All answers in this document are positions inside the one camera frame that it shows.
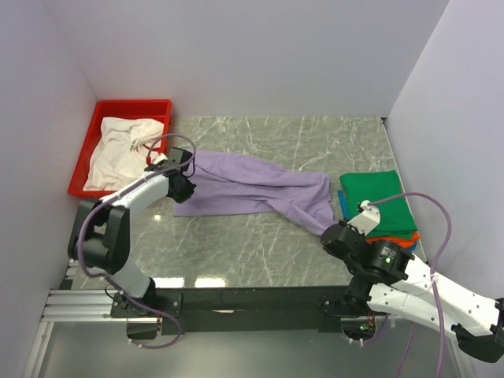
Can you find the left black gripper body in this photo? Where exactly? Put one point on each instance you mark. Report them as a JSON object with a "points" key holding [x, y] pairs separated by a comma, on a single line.
{"points": [[187, 190]]}

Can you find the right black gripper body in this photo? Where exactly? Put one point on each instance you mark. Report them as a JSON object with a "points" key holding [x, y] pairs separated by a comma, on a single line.
{"points": [[351, 227]]}

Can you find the lavender t shirt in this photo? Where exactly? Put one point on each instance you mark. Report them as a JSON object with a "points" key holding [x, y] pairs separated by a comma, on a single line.
{"points": [[236, 184]]}

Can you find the green t shirt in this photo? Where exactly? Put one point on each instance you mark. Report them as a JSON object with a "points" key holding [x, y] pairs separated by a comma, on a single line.
{"points": [[396, 220]]}

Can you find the orange t shirt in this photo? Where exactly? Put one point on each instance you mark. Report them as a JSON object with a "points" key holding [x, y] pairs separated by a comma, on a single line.
{"points": [[410, 241]]}

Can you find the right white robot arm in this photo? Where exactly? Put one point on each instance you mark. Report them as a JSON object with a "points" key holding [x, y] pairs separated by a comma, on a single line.
{"points": [[390, 279]]}

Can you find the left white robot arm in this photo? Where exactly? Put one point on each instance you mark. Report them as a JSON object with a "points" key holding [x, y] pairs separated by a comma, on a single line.
{"points": [[100, 238]]}

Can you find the white crumpled t shirt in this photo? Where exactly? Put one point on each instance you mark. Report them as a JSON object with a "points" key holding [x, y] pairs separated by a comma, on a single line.
{"points": [[120, 156]]}

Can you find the red plastic bin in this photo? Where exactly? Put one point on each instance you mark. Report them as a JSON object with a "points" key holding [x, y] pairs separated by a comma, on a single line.
{"points": [[131, 109]]}

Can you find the black base beam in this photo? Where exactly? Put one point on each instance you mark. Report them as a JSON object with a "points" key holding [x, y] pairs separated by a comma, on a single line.
{"points": [[180, 311]]}

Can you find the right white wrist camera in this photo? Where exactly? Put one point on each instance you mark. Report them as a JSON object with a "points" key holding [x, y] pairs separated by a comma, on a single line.
{"points": [[367, 219]]}

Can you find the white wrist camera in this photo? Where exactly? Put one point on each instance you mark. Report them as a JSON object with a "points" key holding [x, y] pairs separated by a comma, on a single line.
{"points": [[157, 159], [367, 219]]}

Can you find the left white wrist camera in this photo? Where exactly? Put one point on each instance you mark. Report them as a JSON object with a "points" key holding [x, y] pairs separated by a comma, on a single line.
{"points": [[157, 159]]}

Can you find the aluminium frame rail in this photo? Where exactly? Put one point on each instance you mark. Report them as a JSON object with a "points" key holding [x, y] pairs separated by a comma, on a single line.
{"points": [[66, 305]]}

